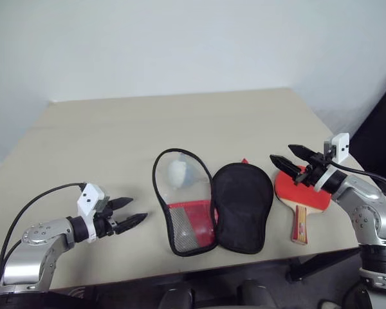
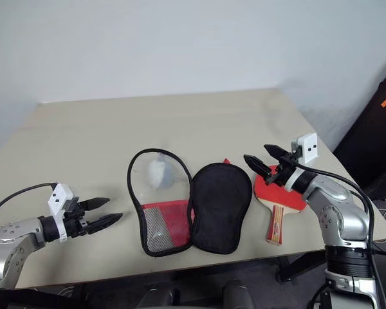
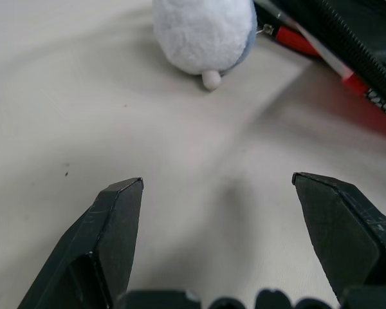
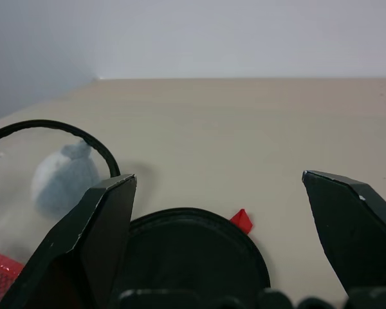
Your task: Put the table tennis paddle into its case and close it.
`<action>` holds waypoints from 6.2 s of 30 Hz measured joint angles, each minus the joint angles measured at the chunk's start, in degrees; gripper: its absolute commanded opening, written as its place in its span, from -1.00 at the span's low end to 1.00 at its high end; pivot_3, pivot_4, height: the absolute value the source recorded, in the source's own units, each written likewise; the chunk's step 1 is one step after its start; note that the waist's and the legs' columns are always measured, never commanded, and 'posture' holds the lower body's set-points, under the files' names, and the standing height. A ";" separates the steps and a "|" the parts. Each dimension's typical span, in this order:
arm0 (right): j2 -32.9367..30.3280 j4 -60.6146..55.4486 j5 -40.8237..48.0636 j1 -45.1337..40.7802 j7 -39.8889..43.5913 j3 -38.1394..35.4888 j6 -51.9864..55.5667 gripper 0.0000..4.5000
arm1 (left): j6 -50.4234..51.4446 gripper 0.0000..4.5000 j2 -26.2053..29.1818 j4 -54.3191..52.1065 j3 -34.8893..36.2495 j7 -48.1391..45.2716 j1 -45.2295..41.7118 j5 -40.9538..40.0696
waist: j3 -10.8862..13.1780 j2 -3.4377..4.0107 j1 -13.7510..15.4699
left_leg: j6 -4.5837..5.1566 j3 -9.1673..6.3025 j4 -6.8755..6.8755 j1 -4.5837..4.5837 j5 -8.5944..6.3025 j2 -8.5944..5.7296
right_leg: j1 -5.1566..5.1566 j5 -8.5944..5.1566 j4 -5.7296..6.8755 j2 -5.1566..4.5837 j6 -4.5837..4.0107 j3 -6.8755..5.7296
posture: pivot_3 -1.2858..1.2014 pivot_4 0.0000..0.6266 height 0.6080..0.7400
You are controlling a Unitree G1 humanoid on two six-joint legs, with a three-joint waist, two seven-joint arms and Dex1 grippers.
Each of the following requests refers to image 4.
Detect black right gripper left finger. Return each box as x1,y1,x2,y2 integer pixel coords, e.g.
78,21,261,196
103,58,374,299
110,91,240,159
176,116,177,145
0,174,138,309

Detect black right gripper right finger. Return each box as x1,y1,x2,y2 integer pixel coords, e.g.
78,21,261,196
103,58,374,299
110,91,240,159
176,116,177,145
301,170,386,295

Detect red textured plastic object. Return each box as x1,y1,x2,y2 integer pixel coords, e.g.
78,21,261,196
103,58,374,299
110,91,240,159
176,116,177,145
0,247,25,307

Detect clear black-rimmed plastic container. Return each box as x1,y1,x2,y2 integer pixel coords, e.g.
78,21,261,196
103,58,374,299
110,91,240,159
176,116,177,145
0,119,271,309

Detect small grey white pouch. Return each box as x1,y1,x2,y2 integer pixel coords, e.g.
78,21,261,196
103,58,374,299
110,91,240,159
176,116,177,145
31,139,101,219

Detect red zipper pull tab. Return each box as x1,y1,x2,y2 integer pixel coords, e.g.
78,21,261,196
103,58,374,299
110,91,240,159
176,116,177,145
229,208,254,234

